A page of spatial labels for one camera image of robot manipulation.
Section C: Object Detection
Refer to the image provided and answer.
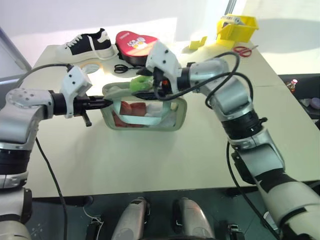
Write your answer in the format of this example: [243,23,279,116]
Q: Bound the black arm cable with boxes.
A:
[152,52,254,110]
[17,63,75,87]

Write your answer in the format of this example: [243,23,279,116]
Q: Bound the black and white sneaker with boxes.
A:
[55,27,119,62]

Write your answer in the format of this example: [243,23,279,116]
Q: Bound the yellow plastic bin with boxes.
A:
[215,14,260,49]

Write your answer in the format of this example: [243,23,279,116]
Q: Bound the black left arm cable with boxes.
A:
[17,63,75,87]

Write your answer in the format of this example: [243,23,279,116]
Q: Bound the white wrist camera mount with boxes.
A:
[145,39,184,95]
[59,65,94,119]

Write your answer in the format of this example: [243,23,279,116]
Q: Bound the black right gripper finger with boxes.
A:
[131,90,161,101]
[136,66,154,77]

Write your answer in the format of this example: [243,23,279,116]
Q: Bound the green plush keychain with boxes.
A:
[129,75,155,93]

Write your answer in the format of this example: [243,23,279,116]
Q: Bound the purple round object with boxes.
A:
[308,97,320,110]

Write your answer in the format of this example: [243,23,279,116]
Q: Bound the red packet inside pouch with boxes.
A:
[111,100,148,128]

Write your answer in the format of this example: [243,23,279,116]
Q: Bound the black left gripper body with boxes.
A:
[72,95,93,127]

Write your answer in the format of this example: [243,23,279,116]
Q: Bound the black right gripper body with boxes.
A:
[151,68,176,101]

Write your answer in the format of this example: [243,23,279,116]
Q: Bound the green clear-sided zip pouch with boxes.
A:
[100,81,188,133]

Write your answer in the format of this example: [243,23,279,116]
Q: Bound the white tape roll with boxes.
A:
[80,62,102,75]

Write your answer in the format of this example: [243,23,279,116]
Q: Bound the small bottle with red cap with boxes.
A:
[286,78,300,94]

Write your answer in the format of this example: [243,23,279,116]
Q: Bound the small yellow plastic piece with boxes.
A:
[188,35,209,51]

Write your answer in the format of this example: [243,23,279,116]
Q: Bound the black hanging left body cable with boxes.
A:
[34,136,69,240]

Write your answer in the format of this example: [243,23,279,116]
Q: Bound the black hanging body cable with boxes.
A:
[225,141,283,240]
[34,136,69,240]

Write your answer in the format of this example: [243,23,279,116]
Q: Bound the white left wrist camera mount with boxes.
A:
[59,65,94,119]

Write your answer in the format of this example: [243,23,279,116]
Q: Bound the red-handled scissors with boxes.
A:
[232,44,260,59]

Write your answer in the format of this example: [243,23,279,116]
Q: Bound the grey rounded robot leg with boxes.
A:
[172,197,216,240]
[110,195,151,240]

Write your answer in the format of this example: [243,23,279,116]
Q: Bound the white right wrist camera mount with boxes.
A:
[145,39,184,95]

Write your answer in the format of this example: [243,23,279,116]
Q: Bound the thin white cord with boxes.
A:
[82,206,104,226]

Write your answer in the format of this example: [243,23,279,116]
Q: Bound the black scissors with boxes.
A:
[113,63,141,75]

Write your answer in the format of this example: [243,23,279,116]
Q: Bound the red heart-shaped case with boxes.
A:
[114,30,161,68]

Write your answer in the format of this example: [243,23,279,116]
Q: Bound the black hanging right body cable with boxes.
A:
[225,141,283,240]

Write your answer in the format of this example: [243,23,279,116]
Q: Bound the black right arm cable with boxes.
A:
[152,52,254,110]

